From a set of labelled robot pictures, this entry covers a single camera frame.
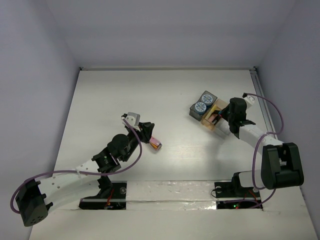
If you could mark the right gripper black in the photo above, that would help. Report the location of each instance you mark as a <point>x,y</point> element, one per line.
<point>225,112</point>

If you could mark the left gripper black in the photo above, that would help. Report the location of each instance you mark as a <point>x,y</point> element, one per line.
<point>146,131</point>

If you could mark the pink capped crayon tube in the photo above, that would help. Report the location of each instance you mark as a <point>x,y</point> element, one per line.
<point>155,143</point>

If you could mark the pink black highlighter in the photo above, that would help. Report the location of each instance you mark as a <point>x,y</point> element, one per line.
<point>214,118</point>

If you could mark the yellow highlighter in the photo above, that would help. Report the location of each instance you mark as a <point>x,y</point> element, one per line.
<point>210,112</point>

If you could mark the blue tape roll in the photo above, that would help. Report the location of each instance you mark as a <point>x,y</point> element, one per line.
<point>200,108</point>
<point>207,99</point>

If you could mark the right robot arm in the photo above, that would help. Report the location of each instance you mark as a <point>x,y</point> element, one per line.
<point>275,164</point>

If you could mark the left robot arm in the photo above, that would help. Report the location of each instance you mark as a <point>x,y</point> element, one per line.
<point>40,195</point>

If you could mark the clear container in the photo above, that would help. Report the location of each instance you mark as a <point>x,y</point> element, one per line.
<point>222,128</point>

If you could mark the orange container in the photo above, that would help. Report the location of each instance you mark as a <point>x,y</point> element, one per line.
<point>220,105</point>

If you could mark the grey container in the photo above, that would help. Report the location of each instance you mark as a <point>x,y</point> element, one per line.
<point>195,115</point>

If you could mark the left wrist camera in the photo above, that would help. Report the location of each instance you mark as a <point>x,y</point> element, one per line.
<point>131,119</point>

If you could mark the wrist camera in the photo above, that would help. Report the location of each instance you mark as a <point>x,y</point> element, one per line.
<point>249,100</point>
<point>131,119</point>

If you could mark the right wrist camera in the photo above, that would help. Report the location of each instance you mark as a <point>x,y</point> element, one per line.
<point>249,100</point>

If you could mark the aluminium rail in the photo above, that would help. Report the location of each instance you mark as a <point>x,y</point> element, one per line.
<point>263,103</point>

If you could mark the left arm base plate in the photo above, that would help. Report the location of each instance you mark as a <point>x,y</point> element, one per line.
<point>115,199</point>

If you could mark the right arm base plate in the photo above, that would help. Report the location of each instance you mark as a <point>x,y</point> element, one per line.
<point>228,197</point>

